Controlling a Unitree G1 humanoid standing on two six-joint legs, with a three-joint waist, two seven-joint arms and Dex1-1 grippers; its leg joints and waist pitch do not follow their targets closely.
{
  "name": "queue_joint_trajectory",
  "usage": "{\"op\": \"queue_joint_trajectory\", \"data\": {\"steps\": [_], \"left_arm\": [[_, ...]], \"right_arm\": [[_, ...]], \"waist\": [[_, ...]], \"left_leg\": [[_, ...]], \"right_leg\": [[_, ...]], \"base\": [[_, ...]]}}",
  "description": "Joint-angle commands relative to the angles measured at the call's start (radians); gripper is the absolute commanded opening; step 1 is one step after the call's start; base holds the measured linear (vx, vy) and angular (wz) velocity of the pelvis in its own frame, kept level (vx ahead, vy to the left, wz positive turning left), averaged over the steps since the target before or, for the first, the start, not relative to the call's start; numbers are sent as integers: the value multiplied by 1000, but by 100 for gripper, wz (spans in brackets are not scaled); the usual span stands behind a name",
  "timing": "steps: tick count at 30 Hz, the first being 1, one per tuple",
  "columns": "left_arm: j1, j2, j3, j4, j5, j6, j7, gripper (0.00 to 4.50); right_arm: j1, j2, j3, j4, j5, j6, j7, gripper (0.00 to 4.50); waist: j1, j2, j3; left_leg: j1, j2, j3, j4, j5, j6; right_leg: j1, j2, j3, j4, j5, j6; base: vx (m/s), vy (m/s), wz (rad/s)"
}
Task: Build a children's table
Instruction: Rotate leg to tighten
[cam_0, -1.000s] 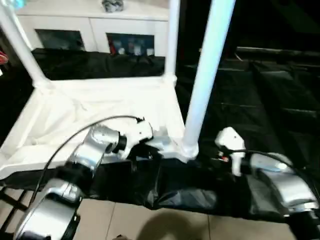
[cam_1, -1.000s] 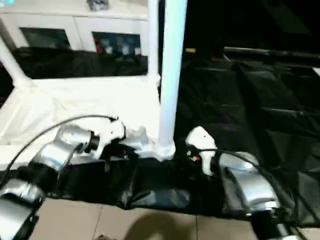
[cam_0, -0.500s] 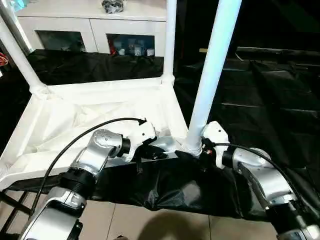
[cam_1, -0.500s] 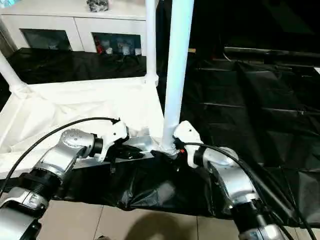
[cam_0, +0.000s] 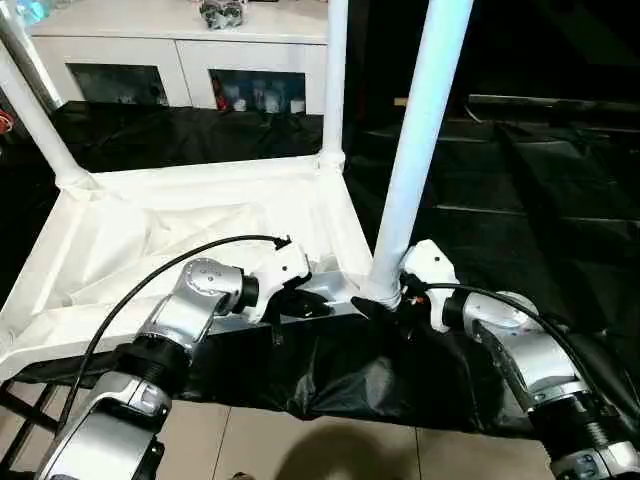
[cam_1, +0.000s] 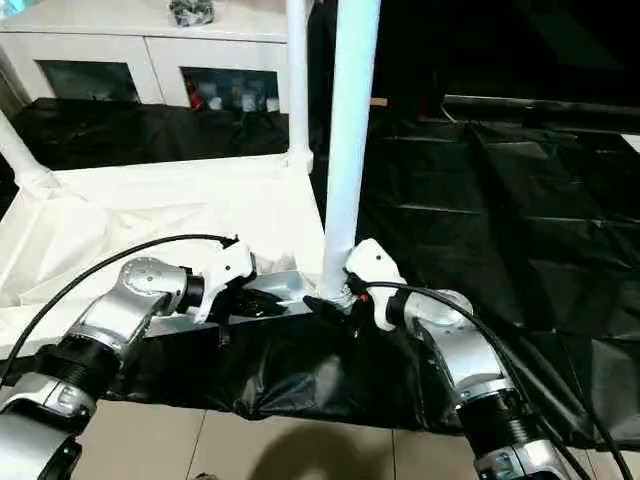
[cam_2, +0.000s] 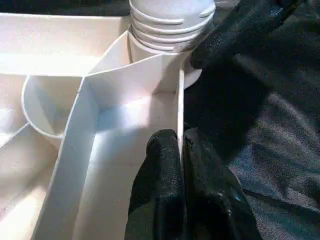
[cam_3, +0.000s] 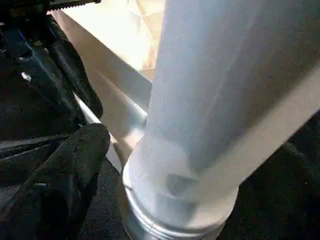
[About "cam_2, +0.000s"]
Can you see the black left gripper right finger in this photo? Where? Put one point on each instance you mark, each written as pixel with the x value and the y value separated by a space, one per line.
pixel 212 200

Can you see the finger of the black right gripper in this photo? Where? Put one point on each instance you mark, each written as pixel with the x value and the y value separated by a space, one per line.
pixel 225 37

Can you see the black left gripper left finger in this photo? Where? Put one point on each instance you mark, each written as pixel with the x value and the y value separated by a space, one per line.
pixel 160 190

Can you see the white plastic table leg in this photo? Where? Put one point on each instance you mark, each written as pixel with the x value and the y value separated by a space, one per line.
pixel 170 25

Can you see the white plastic table top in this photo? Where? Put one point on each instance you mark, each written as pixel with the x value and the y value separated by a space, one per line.
pixel 50 125

